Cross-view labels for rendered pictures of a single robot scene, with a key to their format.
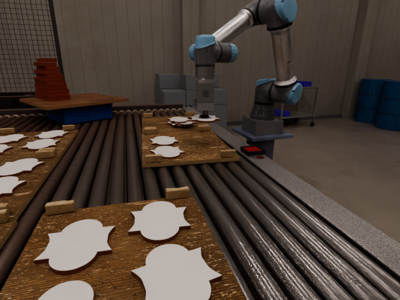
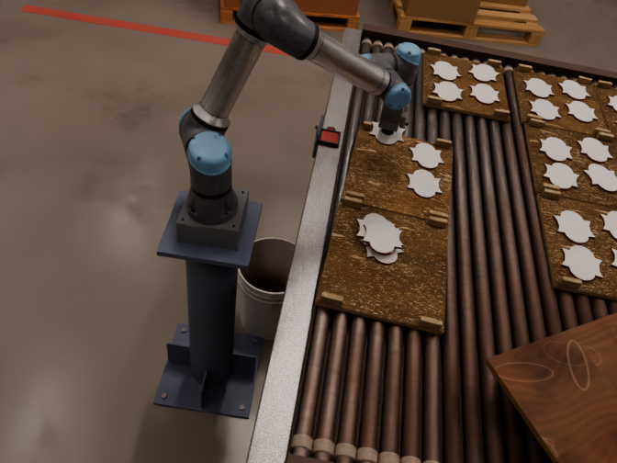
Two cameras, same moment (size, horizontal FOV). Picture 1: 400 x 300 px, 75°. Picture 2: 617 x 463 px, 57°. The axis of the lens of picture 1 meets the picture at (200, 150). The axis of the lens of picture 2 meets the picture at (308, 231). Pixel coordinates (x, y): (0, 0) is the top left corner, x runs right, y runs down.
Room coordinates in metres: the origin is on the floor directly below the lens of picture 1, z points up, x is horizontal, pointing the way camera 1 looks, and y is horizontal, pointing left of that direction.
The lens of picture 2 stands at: (2.61, 0.24, 2.17)
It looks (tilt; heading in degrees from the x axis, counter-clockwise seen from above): 46 degrees down; 197
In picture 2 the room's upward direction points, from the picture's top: 10 degrees clockwise
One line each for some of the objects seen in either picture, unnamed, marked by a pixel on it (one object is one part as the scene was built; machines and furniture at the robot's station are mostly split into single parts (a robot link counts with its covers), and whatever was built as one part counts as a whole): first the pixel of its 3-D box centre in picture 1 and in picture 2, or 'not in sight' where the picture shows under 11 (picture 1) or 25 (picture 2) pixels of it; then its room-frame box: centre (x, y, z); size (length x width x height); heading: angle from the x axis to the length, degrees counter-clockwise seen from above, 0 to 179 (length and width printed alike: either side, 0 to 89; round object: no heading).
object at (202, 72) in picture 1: (204, 73); not in sight; (1.04, -0.02, 1.23); 0.08 x 0.08 x 0.05
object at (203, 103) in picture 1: (201, 93); (397, 108); (1.04, -0.01, 1.15); 0.10 x 0.09 x 0.16; 97
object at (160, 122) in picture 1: (172, 124); (387, 262); (1.47, 0.16, 0.93); 0.41 x 0.35 x 0.02; 13
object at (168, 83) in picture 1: (190, 106); not in sight; (4.61, 0.16, 0.55); 1.10 x 0.74 x 1.10; 108
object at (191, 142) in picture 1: (184, 145); (400, 173); (1.06, 0.07, 0.93); 0.41 x 0.35 x 0.02; 12
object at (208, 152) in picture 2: (266, 90); (209, 162); (1.54, -0.39, 1.12); 0.13 x 0.12 x 0.14; 42
